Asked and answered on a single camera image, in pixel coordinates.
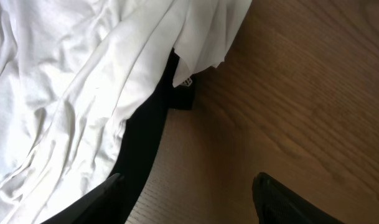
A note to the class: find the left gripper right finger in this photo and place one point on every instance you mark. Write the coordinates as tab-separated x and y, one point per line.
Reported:
275	204

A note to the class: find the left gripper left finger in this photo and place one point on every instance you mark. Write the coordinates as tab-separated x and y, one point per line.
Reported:
101	205

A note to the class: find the dark navy garment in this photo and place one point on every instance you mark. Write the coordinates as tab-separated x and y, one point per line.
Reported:
142	137

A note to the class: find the white shirt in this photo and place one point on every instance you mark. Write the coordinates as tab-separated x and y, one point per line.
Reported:
73	72

